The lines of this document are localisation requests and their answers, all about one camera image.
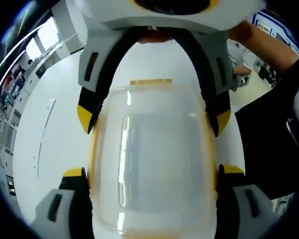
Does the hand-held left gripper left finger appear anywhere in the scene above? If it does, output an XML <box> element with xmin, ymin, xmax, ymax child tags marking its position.
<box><xmin>28</xmin><ymin>167</ymin><xmax>94</xmax><ymax>239</ymax></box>

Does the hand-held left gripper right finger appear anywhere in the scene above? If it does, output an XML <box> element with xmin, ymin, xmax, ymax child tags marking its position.
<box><xmin>215</xmin><ymin>163</ymin><xmax>275</xmax><ymax>239</ymax></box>

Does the yellow plastic latch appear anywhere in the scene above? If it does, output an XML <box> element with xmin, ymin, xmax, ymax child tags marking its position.
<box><xmin>129</xmin><ymin>79</ymin><xmax>173</xmax><ymax>86</ymax></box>
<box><xmin>89</xmin><ymin>117</ymin><xmax>101</xmax><ymax>201</ymax></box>

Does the clear lid with yellow rim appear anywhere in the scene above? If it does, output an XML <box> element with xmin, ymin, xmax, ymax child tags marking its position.
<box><xmin>88</xmin><ymin>79</ymin><xmax>220</xmax><ymax>239</ymax></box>

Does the person's right hand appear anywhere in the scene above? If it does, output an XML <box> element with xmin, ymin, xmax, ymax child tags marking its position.
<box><xmin>139</xmin><ymin>33</ymin><xmax>174</xmax><ymax>45</ymax></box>

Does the white square pillar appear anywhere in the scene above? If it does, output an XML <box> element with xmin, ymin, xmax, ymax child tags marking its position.
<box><xmin>51</xmin><ymin>3</ymin><xmax>88</xmax><ymax>58</ymax></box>

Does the person's black clothing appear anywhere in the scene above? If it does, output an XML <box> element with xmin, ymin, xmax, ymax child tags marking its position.
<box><xmin>234</xmin><ymin>58</ymin><xmax>299</xmax><ymax>200</ymax></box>

